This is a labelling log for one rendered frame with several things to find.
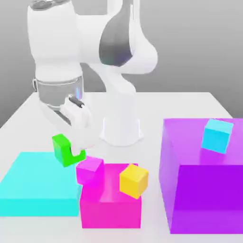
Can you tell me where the small magenta cube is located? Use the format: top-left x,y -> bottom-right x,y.
75,155 -> 105,186

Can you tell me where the small green cube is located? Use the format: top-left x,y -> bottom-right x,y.
51,133 -> 86,168

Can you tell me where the small yellow cube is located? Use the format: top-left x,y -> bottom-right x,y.
119,163 -> 149,200

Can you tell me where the large cyan box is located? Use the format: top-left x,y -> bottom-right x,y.
0,151 -> 84,217

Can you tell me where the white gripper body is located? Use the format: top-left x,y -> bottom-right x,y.
49,106 -> 95,151

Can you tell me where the large pink box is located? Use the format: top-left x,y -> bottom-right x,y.
79,163 -> 142,230

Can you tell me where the small cyan cube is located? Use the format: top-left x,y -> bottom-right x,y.
201,118 -> 234,155

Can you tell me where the large purple box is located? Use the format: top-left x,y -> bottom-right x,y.
159,118 -> 243,235

